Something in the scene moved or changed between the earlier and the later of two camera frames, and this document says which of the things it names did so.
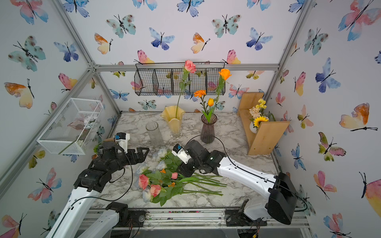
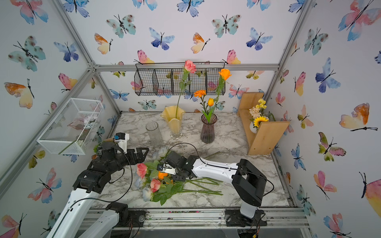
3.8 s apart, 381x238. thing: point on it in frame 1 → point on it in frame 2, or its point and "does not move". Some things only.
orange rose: (224, 75) does not move
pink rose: (143, 181) → (141, 170)
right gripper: (183, 172) → (177, 178)
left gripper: (141, 158) does not move
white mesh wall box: (70, 131) does not move
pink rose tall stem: (189, 67) does not move
